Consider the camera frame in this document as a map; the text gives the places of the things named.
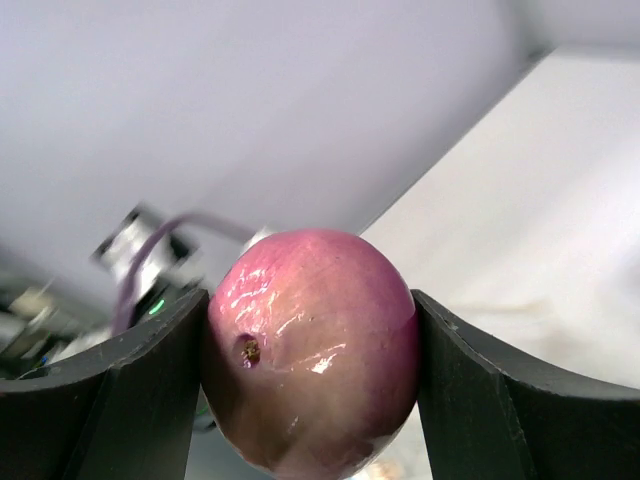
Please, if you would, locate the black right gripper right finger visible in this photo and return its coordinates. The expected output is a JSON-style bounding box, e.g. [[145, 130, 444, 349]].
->
[[413, 290, 639, 480]]

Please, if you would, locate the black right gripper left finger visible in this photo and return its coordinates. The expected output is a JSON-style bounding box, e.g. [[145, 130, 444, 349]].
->
[[1, 289, 209, 480]]

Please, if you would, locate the pink fake peach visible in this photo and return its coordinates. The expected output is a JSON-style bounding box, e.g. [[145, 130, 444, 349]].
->
[[200, 229, 420, 479]]

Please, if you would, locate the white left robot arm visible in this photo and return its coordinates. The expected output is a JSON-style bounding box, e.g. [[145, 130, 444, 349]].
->
[[1, 269, 112, 380]]

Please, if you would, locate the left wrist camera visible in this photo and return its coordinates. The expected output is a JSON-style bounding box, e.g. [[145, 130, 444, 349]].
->
[[92, 204, 204, 302]]

